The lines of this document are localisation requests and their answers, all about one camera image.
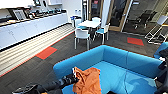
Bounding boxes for white clothes hanger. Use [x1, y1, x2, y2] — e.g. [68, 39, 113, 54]
[72, 67, 77, 77]

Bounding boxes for white kitchen base cabinets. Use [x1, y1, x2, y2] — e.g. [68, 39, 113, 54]
[0, 12, 70, 51]

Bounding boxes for black microwave oven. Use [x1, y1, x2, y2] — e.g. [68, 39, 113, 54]
[8, 7, 29, 22]

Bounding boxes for white chair with teal seat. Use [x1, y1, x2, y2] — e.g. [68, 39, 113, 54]
[94, 22, 111, 45]

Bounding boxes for orange hoodie with white print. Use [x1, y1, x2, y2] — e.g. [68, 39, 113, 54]
[71, 66, 103, 94]

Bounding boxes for wooden framed glass door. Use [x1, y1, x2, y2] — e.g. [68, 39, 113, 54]
[105, 0, 133, 33]
[86, 0, 105, 21]

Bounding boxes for blue sofa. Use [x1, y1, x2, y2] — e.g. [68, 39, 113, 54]
[52, 41, 168, 94]

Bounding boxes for white kitchen wall cabinets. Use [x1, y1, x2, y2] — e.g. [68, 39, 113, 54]
[0, 0, 64, 10]

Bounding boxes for white bin with blue lid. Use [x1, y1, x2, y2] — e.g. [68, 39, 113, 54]
[70, 14, 78, 28]

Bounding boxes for white square table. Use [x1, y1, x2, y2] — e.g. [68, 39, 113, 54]
[76, 19, 102, 30]

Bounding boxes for white dining chair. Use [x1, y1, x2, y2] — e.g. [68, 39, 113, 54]
[73, 27, 92, 51]
[90, 16, 102, 23]
[74, 18, 83, 28]

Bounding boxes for white bar stool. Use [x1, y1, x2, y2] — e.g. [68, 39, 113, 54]
[144, 14, 168, 45]

